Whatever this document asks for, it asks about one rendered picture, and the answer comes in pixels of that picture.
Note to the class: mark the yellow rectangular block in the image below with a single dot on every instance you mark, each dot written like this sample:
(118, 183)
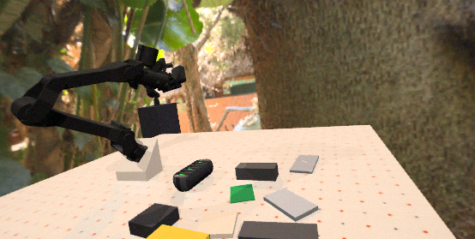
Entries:
(170, 232)

